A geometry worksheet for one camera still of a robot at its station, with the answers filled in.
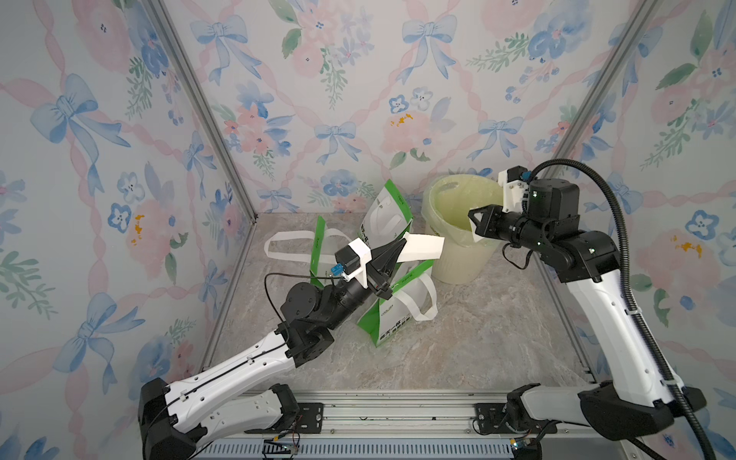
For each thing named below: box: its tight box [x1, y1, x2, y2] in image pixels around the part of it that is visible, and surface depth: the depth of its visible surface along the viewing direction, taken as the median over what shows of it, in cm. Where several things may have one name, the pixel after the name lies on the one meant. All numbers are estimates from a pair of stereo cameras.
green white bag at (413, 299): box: [357, 259, 438, 348], surface depth 75 cm
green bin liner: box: [421, 173, 504, 246], surface depth 92 cm
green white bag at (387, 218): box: [359, 178, 414, 251], surface depth 95 cm
